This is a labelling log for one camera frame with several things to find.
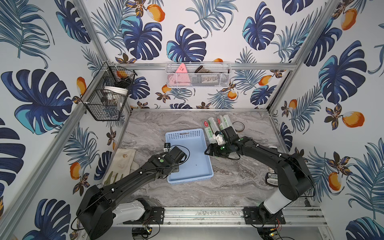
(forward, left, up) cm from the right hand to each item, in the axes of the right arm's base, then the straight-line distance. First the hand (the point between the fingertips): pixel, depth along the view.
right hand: (210, 152), depth 88 cm
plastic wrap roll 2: (+26, -4, -5) cm, 26 cm away
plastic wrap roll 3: (+29, -14, -4) cm, 32 cm away
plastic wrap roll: (+19, 0, -4) cm, 19 cm away
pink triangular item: (+35, +18, +28) cm, 48 cm away
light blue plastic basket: (-4, +8, -9) cm, 13 cm away
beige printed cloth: (-6, +54, -7) cm, 55 cm away
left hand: (-8, +21, +2) cm, 23 cm away
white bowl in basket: (+20, +50, +29) cm, 62 cm away
